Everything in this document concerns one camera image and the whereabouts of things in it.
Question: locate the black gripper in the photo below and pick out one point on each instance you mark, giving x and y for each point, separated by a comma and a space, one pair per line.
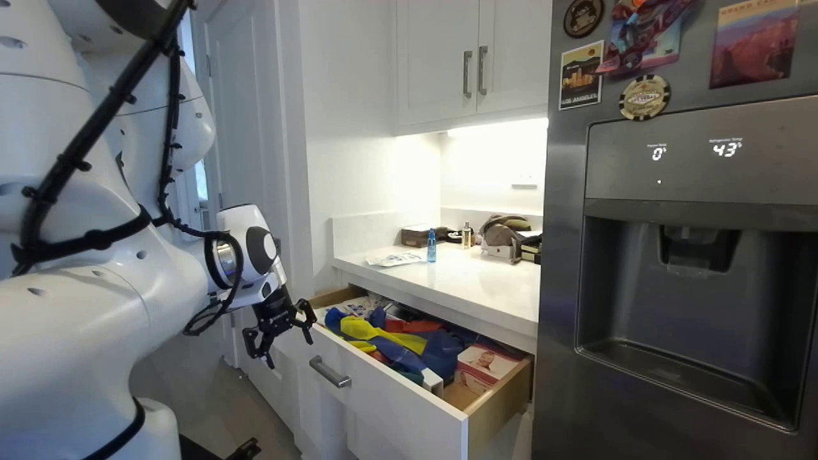
274, 317

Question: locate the white kitchen drawer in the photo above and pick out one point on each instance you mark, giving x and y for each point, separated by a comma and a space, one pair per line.
384, 416

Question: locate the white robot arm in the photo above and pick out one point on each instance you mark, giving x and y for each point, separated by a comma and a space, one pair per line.
99, 271

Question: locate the white paper on counter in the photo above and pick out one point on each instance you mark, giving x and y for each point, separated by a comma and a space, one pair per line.
391, 260

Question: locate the blue yellow cloth bundle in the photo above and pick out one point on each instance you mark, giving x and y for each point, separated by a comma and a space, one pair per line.
409, 354

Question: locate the small blue bottle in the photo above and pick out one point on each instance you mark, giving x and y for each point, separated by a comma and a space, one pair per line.
434, 246

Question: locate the red white box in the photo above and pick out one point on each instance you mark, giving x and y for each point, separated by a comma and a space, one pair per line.
485, 367

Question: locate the white upper cabinet left door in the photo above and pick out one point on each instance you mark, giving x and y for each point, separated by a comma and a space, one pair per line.
431, 41

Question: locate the white cabinet door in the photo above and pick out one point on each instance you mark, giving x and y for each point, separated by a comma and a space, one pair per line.
518, 37
431, 41

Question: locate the white upper cabinet right door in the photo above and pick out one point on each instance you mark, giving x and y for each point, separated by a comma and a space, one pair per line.
518, 37

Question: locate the square yellow black magnet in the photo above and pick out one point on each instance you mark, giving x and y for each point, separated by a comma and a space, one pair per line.
578, 74

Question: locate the dark steel refrigerator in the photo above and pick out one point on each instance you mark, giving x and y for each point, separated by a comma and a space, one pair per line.
679, 303

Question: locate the round dark fridge magnet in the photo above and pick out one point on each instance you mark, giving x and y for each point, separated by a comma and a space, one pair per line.
584, 17

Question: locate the round gold poker chip magnet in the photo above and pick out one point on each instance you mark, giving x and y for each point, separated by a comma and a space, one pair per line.
646, 99

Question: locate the colourful figure magnet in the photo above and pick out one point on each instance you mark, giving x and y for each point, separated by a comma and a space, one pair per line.
646, 35

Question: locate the red landscape picture magnet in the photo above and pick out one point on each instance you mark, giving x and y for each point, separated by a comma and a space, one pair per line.
754, 41

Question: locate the metal drawer handle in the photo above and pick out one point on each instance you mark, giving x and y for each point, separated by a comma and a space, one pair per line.
330, 375

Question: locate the left upper cabinet handle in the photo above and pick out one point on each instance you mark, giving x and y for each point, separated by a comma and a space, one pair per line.
465, 74

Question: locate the cabinet handle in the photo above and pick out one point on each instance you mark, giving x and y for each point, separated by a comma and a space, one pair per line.
465, 74
482, 71

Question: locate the right upper cabinet handle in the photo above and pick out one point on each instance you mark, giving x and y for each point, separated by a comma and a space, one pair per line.
482, 71

